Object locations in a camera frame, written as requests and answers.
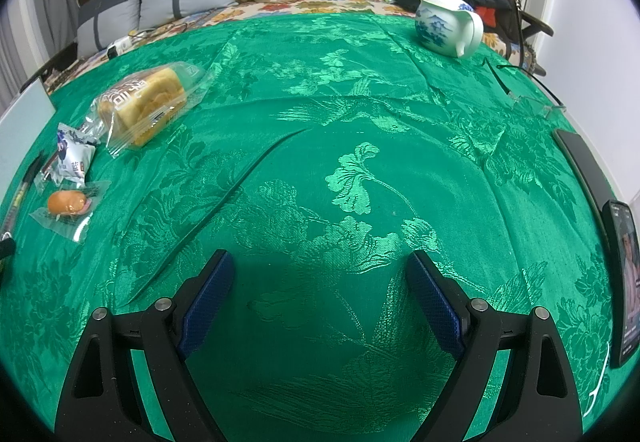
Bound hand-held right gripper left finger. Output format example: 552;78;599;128
55;249;236;442

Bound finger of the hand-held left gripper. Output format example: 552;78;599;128
0;237;16;275

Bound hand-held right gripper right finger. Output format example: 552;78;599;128
405;249;586;442

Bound dark stick snack packet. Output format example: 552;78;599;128
0;153;45;243

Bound orange bun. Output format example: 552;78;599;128
30;181;111;245

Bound white and blue snack packet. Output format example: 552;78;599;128
52;122;98;187

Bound bread loaf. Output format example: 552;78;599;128
92;63;206;157

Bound white rectangular board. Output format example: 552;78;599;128
0;76;57;207

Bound smartphone with lit screen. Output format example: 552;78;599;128
602;199;640;368

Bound black phone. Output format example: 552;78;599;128
554;129;613;217

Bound green patterned tablecloth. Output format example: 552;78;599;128
0;12;636;442

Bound grey curtain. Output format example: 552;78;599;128
20;0;83;87

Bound white and blue teapot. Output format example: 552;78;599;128
415;0;485;58

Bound dark wooden chair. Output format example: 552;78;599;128
520;10;556;72

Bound clear frame glasses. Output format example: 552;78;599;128
482;56;568;119

